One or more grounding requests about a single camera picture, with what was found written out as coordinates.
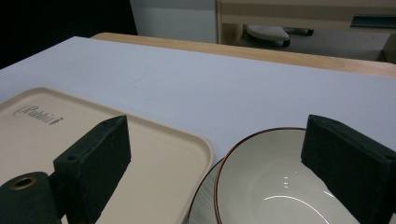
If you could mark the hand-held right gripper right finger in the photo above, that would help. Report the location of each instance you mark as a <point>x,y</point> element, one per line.
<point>351,168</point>

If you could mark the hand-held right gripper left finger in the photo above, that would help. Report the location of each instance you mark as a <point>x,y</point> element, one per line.
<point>93,161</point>

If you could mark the beige plastic tray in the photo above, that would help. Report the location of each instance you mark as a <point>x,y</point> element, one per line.
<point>162,174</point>

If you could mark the cream bowl with brown rim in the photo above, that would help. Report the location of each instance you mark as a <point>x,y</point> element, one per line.
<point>267,186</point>

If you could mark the grey ribbed plate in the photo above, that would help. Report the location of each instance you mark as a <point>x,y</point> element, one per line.
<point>202,202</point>

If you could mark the wooden table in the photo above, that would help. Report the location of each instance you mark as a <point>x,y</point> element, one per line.
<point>249,53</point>

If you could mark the white chair base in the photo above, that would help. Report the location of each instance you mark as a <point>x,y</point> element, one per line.
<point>269,33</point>

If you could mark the wooden shelf unit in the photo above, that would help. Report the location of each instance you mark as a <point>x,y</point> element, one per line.
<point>299,15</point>

